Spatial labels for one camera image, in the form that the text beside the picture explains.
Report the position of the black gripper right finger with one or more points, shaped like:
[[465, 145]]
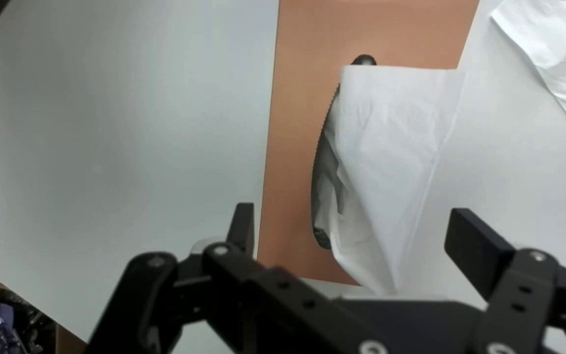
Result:
[[525, 289]]

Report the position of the orange tissue box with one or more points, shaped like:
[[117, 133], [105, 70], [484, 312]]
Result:
[[295, 131]]

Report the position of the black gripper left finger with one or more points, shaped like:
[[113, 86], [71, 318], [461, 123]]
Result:
[[231, 289]]

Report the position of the white paper tissue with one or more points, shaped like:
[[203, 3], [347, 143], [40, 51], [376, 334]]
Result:
[[388, 178]]

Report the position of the white crumpled plastic bag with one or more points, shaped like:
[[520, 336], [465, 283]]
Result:
[[559, 60]]

